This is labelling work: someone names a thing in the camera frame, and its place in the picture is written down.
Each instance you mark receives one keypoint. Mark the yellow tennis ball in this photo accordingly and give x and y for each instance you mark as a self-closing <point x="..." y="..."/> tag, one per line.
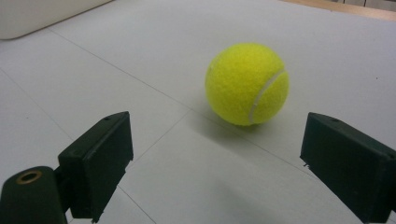
<point x="247" y="84"/>

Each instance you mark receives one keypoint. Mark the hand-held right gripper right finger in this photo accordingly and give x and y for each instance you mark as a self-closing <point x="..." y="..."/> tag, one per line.
<point x="351" y="161"/>

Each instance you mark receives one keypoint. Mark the white plastic bin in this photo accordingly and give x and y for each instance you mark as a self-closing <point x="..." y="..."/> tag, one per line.
<point x="40" y="15"/>

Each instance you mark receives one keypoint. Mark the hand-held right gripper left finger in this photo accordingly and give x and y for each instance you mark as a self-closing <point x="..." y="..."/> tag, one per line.
<point x="96" y="161"/>

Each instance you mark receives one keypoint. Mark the wooden table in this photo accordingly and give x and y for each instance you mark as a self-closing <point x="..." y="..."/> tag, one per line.
<point x="348" y="8"/>

